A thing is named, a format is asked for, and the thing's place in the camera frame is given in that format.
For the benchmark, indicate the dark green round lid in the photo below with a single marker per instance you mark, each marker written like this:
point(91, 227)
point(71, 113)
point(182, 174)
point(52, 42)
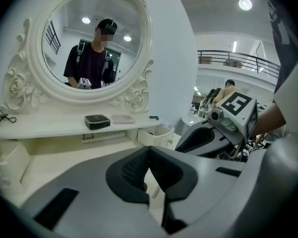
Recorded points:
point(154, 117)

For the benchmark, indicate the narrow ceiling strip light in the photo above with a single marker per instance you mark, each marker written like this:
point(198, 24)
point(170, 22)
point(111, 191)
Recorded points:
point(235, 46)

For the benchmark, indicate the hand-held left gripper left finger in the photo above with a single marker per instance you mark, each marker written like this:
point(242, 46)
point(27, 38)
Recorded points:
point(89, 195)

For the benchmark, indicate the white drawer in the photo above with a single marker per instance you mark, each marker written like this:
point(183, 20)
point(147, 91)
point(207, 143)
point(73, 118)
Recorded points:
point(12, 162)
point(149, 140)

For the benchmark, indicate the black mezzanine railing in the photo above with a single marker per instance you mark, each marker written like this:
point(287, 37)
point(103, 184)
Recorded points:
point(238, 59)

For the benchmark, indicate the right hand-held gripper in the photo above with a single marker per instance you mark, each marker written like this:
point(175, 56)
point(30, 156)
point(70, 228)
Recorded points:
point(238, 108)

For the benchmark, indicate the person's right forearm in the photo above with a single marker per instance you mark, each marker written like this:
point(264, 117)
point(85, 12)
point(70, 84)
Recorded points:
point(270, 118)

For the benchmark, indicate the metal eyelash curler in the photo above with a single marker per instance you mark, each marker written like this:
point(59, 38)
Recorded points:
point(3, 119)

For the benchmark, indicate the oval mirror ornate white frame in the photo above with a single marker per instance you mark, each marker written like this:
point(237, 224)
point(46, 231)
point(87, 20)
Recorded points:
point(89, 58)

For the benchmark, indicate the white dressing table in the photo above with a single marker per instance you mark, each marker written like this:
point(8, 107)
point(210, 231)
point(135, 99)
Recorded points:
point(64, 155)

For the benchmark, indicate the round ceiling light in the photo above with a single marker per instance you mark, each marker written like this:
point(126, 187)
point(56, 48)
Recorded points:
point(245, 4)

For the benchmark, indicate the person's dark shirt torso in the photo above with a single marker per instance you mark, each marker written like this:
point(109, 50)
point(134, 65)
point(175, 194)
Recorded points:
point(285, 33)

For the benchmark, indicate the pink eyeshadow palette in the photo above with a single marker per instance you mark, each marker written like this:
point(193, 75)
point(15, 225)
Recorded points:
point(123, 119)

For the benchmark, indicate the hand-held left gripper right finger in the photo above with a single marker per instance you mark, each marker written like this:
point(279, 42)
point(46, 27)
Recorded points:
point(208, 182)

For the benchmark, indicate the black square compact case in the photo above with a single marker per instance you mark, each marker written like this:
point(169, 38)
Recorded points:
point(97, 121)

